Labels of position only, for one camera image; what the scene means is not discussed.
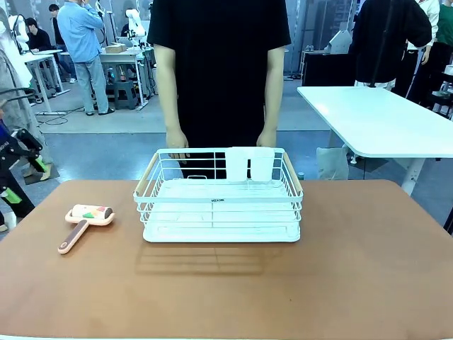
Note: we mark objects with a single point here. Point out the person in light blue shirt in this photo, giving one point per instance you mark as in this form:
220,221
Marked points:
79,32

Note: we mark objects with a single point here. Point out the white plastic cutlery cup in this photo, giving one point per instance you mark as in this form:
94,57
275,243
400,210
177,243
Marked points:
262,164
236,164

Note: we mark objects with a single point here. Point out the black cabinet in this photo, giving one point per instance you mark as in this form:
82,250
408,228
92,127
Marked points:
329,71

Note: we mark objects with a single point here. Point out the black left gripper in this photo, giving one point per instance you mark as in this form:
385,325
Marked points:
5,156

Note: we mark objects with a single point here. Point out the person in white shirt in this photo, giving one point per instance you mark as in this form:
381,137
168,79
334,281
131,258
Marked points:
433,14

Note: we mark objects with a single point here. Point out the person's right forearm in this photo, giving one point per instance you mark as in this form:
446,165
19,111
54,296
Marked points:
168,88

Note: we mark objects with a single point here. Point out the white table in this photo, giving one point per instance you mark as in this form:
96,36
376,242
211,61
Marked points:
382,120

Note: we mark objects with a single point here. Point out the seated person in black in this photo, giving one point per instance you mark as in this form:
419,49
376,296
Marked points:
39,40

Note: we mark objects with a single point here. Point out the white desk with cardboard box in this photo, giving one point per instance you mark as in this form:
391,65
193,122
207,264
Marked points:
120,56

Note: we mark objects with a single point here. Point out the white plastic drain tray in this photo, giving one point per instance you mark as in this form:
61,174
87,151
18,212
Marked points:
219,238

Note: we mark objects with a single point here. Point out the black shelf cart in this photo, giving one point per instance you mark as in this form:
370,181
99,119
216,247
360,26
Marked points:
444,92

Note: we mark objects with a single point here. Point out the person's right hand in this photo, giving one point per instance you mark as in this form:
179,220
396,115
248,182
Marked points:
177,140

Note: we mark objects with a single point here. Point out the standing person in black top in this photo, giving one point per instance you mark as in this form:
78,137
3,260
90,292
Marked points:
56,28

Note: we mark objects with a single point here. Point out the cardboard box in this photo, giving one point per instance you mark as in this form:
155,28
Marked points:
115,49

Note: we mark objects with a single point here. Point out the person in grey trousers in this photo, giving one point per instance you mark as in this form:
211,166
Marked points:
21,117

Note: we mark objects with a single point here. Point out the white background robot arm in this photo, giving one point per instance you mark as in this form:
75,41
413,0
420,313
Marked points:
133,17

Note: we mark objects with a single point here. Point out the person in green shirt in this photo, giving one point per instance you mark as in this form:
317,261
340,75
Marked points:
446,28

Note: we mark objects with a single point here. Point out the person in black hoodie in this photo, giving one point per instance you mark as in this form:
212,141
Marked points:
382,42

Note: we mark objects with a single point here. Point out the pink lint roller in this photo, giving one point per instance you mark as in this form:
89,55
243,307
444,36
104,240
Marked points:
92,212

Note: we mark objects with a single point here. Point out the person's left hand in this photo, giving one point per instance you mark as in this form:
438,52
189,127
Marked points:
267,138

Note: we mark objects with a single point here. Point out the person's left forearm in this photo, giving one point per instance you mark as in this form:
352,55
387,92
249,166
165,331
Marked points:
274,88

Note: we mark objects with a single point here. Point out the white house-shaped stand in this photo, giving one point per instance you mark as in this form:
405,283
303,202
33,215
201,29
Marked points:
339,42

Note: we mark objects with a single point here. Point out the grey step stool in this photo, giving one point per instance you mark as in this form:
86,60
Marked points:
125,95

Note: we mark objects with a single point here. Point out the person in black t-shirt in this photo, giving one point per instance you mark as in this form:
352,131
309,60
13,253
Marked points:
219,71

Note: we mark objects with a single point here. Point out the white desk with thin legs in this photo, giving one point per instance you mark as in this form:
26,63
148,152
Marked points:
42,55

